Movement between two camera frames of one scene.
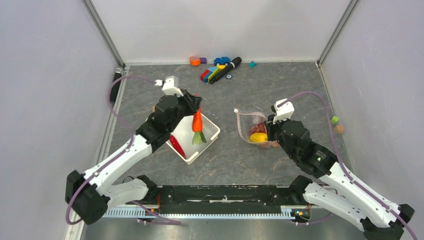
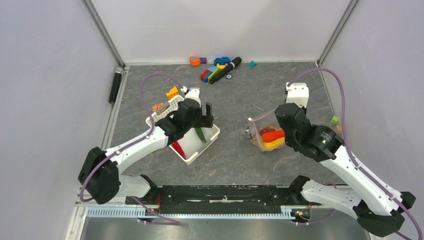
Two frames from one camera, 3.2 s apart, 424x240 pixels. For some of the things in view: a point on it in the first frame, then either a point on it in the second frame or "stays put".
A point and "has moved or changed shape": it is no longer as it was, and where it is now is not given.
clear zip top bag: [253, 129] has moved or changed shape
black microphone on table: [236, 61] stays put
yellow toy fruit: [258, 137] -> [273, 144]
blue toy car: [222, 60] stays put
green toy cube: [334, 119] stays put
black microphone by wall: [115, 88] stays put
